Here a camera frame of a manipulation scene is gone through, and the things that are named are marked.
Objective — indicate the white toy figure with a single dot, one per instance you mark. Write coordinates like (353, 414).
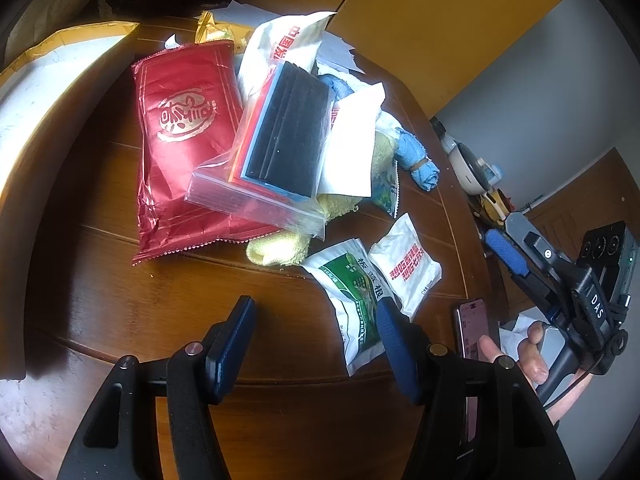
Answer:
(475, 176)

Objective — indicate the white plastic bag red text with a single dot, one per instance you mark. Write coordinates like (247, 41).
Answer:
(291, 38)

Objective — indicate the red foil snack bag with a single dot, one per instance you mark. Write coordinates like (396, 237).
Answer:
(188, 105)

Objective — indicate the clear zip bag with sponges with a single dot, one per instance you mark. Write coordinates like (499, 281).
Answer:
(271, 173)

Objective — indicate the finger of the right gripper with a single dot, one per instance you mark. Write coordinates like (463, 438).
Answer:
(506, 252)

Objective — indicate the person's right hand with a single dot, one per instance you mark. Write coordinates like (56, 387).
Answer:
(536, 370)

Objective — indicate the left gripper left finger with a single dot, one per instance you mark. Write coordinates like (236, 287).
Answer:
(229, 342)

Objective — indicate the blue rolled cloth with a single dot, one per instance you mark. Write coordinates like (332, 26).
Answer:
(411, 154)

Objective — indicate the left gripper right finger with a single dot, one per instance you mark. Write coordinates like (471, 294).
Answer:
(403, 341)

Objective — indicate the yellow cardboard box tray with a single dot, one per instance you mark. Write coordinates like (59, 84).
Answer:
(38, 78)

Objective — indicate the yellow toy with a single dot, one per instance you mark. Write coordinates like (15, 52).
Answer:
(497, 206)

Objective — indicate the gold foil packet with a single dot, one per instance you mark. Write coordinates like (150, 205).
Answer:
(209, 29)

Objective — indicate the yellow wooden cabinet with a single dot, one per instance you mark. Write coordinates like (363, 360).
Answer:
(436, 47)

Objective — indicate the white folded paper bag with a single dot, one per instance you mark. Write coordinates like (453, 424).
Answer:
(346, 168)

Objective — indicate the white packet red text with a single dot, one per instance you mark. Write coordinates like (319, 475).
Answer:
(408, 269)

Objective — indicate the smartphone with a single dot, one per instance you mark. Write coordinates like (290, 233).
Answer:
(471, 322)

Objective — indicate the green white medicine packet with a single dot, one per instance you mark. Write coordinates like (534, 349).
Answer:
(354, 287)

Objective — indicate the yellow fluffy cloth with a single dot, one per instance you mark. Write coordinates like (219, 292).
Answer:
(285, 248)

